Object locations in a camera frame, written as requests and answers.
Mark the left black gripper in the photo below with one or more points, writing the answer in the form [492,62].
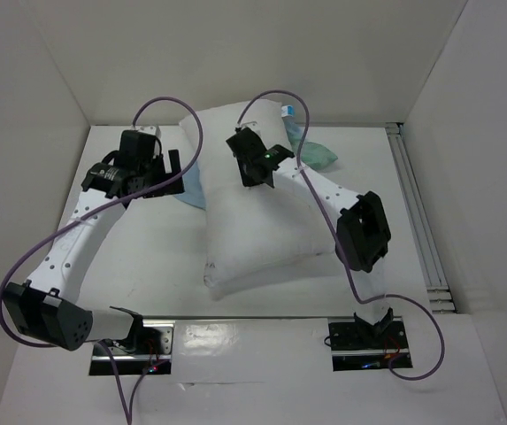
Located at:
[173,163]

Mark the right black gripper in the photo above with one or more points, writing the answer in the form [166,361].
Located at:
[256,173]

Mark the blue green pillowcase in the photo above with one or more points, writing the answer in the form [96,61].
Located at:
[315,155]

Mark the white pillow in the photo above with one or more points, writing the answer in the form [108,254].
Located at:
[254,236]

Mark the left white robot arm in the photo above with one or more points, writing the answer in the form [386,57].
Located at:
[44,307]

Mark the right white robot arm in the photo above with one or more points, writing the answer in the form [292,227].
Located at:
[357,222]

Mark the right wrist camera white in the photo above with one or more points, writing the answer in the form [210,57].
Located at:
[252,125]

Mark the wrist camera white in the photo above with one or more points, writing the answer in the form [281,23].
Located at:
[150,130]
[252,125]

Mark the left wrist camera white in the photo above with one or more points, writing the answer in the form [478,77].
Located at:
[150,130]

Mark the aluminium rail frame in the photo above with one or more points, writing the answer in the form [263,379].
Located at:
[441,299]

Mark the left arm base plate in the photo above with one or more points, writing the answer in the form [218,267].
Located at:
[133,343]

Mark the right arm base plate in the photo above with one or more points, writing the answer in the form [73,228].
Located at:
[351,351]

